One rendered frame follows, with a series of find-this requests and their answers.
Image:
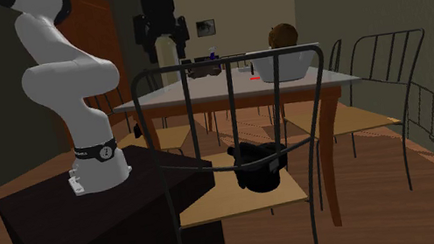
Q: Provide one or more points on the dark brown box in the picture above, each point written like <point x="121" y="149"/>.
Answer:
<point x="205" y="71"/>

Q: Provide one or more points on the brown wooden door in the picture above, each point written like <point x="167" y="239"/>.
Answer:
<point x="101" y="39"/>

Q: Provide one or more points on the blue spray bottle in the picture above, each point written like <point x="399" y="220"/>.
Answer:
<point x="213" y="54"/>

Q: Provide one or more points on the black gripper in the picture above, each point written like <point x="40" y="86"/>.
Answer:
<point x="157" y="9"/>

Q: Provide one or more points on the red pen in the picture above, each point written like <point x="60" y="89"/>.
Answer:
<point x="255" y="77"/>

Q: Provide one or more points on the white bowl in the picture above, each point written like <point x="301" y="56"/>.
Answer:
<point x="291" y="67"/>

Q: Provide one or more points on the beige bottle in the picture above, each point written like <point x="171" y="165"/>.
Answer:
<point x="167" y="60"/>

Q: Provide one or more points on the dark robot stand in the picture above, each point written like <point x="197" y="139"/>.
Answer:
<point x="100" y="234"/>

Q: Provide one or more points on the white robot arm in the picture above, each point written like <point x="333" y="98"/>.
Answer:
<point x="65" y="88"/>

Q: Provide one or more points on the small dark wall picture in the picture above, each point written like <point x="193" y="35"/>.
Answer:
<point x="205" y="28"/>

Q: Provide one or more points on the wooden table with pale top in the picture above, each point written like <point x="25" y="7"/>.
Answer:
<point x="216" y="91"/>

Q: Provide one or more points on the brown round thing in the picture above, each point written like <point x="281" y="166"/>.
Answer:
<point x="282" y="35"/>

